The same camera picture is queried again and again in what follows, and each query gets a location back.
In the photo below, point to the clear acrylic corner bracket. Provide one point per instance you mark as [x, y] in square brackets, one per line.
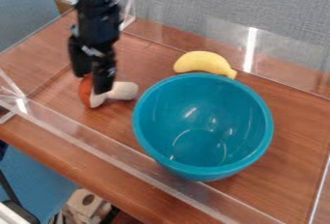
[128, 13]

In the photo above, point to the clear acrylic barrier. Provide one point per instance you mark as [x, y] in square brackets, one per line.
[286, 61]
[216, 204]

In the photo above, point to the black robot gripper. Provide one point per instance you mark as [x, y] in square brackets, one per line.
[95, 31]

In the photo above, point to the beige block with hole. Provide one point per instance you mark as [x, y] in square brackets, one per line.
[85, 208]

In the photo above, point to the clear acrylic front barrier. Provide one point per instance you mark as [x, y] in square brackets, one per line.
[216, 204]

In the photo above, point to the yellow plush banana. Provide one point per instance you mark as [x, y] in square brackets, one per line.
[204, 61]

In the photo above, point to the plush mushroom with orange cap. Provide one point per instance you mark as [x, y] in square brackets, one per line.
[123, 91]

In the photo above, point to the clear acrylic back barrier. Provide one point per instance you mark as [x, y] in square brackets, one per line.
[286, 61]

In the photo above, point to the blue plastic bowl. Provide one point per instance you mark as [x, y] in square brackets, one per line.
[203, 125]

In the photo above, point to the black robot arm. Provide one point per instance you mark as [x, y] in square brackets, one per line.
[91, 42]

